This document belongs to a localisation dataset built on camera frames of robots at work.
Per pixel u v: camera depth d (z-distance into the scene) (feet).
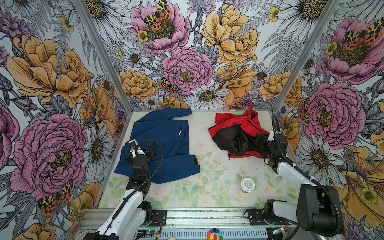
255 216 2.44
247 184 2.60
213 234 2.26
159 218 2.41
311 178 1.55
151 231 2.33
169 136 3.24
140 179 1.99
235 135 3.13
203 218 2.50
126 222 1.59
